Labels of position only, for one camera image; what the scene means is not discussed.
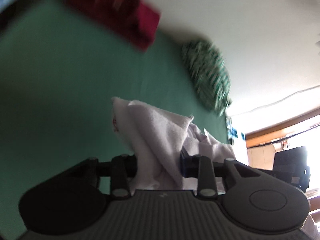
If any white t-shirt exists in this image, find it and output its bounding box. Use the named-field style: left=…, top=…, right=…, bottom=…
left=112, top=97, right=235, bottom=192

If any green white striped garment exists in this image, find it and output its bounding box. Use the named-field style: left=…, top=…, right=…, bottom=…
left=181, top=39, right=232, bottom=115

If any green table cloth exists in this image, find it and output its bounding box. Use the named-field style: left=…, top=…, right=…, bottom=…
left=1, top=0, right=227, bottom=239

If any folded dark red sweater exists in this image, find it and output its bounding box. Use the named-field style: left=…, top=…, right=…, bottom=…
left=65, top=0, right=161, bottom=51

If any wooden window frame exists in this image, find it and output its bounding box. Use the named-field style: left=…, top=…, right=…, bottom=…
left=245, top=107, right=319, bottom=147

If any white hanging cable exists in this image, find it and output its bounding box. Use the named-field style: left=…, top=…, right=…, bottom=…
left=249, top=84, right=320, bottom=112

